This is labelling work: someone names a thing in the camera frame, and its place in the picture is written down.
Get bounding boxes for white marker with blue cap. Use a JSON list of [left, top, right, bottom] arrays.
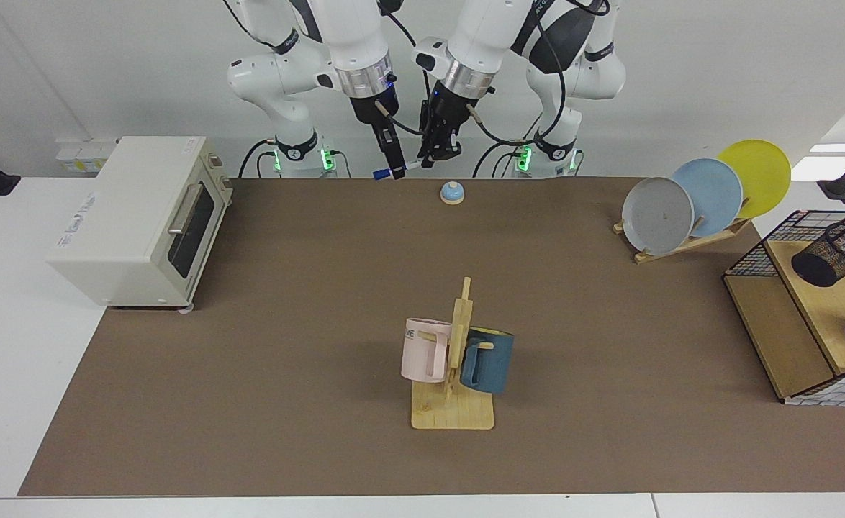
[[372, 160, 421, 181]]

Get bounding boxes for black mesh pen holder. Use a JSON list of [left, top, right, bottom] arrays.
[[791, 222, 845, 288]]

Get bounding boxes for pink mug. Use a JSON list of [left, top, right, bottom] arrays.
[[401, 317, 453, 383]]

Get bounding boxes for teal mug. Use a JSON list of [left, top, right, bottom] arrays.
[[460, 327, 515, 394]]

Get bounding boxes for grey plate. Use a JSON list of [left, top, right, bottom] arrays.
[[621, 177, 695, 255]]

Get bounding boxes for brown table cloth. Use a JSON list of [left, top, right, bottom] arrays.
[[18, 178, 845, 497]]

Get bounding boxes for wooden plate rack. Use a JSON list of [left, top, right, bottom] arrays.
[[613, 218, 753, 265]]

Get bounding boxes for wooden cup stand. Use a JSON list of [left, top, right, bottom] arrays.
[[411, 277, 496, 431]]

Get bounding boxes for light blue plate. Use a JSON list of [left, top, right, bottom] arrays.
[[671, 158, 744, 238]]

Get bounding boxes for pale toaster oven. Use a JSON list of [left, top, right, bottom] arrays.
[[47, 136, 235, 314]]

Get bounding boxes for yellow plate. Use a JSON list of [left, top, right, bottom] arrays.
[[718, 139, 792, 220]]

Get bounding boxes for black base cable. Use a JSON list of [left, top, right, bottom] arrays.
[[473, 140, 531, 178], [239, 140, 353, 178]]

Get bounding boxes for wire basket with wooden floor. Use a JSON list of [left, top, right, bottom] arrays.
[[723, 209, 845, 407]]

